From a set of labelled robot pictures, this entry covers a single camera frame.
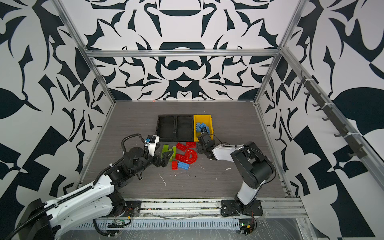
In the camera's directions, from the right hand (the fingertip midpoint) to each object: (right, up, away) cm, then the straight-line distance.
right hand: (203, 143), depth 96 cm
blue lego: (-12, -11, -9) cm, 19 cm away
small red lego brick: (-17, -11, -11) cm, 23 cm away
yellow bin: (+3, +15, +8) cm, 17 cm away
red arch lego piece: (-8, -7, -5) cm, 12 cm away
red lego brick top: (-8, -1, 0) cm, 8 cm away
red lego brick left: (-14, -2, -1) cm, 14 cm away
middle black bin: (-13, +9, +7) cm, 17 cm away
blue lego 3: (-1, +11, +5) cm, 12 cm away
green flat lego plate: (-24, -3, -3) cm, 24 cm away
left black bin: (-25, +9, +7) cm, 27 cm away
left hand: (-20, +2, -20) cm, 29 cm away
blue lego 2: (-4, +9, +2) cm, 10 cm away
